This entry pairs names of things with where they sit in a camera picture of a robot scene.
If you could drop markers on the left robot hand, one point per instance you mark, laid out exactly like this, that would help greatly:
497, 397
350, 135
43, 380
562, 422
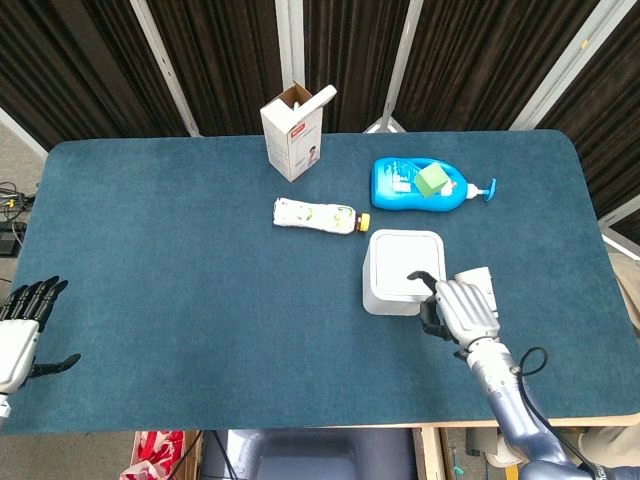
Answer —
17, 345

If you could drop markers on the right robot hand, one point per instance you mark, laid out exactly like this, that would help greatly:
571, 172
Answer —
465, 310

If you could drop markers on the white trash bin lid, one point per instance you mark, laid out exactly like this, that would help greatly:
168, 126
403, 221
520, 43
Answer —
400, 260

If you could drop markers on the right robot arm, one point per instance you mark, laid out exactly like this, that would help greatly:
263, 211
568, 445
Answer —
515, 410

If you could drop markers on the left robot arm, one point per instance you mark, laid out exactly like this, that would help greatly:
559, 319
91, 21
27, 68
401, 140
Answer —
4, 406

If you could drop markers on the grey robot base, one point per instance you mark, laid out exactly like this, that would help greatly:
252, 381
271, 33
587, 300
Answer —
310, 455

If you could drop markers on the black power adapter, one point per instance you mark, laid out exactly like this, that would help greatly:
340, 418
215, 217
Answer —
11, 239

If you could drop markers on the green cube block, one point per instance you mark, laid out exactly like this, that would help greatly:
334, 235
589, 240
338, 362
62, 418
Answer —
430, 181

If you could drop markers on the blue pump detergent bottle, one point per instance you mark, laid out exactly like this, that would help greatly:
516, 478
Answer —
395, 187

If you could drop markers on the red and white bag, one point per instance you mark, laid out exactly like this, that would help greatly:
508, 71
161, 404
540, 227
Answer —
155, 452

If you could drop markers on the white-label bottle with yellow cap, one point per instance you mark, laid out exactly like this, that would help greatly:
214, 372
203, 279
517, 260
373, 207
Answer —
310, 216

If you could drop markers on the white lamp carton box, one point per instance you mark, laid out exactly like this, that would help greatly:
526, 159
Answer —
290, 145

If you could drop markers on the dark brown pleated curtain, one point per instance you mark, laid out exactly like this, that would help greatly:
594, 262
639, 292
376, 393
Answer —
230, 60

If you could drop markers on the white frame post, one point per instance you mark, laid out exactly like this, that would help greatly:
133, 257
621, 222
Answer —
165, 70
617, 220
290, 45
565, 65
397, 75

